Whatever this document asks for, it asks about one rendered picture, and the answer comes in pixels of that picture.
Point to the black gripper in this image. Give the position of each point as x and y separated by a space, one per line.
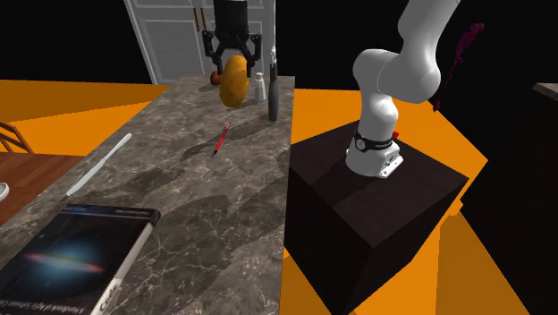
231 19

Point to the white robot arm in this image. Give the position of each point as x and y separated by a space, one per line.
379 109

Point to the brown potato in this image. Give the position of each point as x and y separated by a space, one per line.
234 83

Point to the small red-brown ball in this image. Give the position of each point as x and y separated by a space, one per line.
214 78

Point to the white salt shaker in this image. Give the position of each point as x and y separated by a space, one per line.
260 87

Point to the white panelled door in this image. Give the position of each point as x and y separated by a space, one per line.
174 39

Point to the dark grey bottle white top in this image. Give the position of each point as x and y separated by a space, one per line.
273 96

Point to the red pen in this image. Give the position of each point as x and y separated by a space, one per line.
221 139

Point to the white knife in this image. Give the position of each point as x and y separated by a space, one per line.
100 163

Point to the dark robot stand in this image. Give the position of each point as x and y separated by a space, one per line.
348 218

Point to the magenta twisted ornament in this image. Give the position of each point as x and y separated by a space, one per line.
460 52

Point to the wooden chair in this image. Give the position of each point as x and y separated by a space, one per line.
13 137

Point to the brown wooden table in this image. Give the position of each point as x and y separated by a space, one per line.
30 174

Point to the dark galaxy cover book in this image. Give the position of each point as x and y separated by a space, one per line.
65 261

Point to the white bowl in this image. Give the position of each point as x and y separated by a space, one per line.
2 192

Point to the dark cabinet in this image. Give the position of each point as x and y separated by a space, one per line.
514 196

